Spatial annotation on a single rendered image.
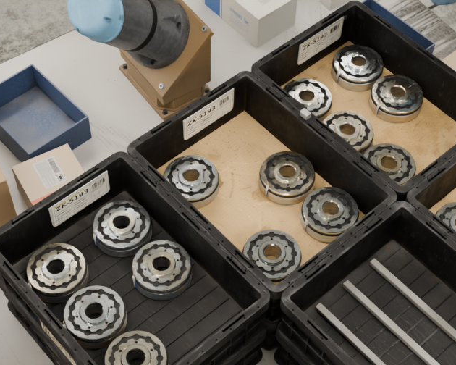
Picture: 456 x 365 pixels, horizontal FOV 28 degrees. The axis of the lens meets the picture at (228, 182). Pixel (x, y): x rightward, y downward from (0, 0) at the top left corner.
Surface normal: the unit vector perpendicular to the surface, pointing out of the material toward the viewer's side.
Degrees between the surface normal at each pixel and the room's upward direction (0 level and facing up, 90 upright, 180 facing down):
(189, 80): 90
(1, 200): 90
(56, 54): 0
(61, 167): 0
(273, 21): 90
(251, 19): 90
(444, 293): 0
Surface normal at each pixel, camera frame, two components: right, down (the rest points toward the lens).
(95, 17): -0.54, 0.03
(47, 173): 0.02, -0.58
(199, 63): 0.58, 0.67
